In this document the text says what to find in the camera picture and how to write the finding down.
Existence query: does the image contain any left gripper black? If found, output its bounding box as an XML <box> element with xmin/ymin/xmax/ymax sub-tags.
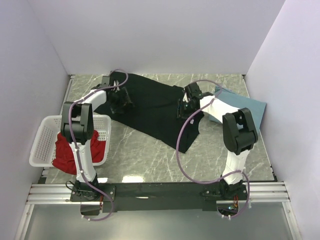
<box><xmin>108</xmin><ymin>88</ymin><xmax>134</xmax><ymax>115</ymax></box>

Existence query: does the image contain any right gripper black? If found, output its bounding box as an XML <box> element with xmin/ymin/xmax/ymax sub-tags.
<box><xmin>173</xmin><ymin>99</ymin><xmax>197</xmax><ymax>124</ymax></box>

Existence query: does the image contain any black t shirt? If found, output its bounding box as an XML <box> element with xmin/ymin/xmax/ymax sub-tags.
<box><xmin>94</xmin><ymin>71</ymin><xmax>206</xmax><ymax>154</ymax></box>

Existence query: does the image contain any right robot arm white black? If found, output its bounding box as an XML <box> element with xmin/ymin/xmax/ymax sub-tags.
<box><xmin>175</xmin><ymin>81</ymin><xmax>258</xmax><ymax>200</ymax></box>

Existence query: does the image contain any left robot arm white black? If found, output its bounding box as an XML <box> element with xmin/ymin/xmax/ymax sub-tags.
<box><xmin>60</xmin><ymin>70</ymin><xmax>134</xmax><ymax>201</ymax></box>

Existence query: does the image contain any folded blue t shirt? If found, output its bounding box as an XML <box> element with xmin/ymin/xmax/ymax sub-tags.
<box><xmin>200</xmin><ymin>89</ymin><xmax>267</xmax><ymax>134</ymax></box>

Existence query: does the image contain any white plastic laundry basket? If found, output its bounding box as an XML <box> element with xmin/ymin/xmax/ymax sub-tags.
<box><xmin>29</xmin><ymin>115</ymin><xmax>112</xmax><ymax>168</ymax></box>

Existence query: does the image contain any red t shirt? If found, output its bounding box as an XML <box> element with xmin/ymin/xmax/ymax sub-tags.
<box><xmin>52</xmin><ymin>130</ymin><xmax>106</xmax><ymax>175</ymax></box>

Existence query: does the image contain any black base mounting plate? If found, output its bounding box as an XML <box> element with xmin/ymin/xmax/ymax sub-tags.
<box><xmin>70</xmin><ymin>181</ymin><xmax>248</xmax><ymax>213</ymax></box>

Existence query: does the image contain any aluminium rail frame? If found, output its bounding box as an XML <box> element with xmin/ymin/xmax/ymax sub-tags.
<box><xmin>14</xmin><ymin>182</ymin><xmax>302</xmax><ymax>240</ymax></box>

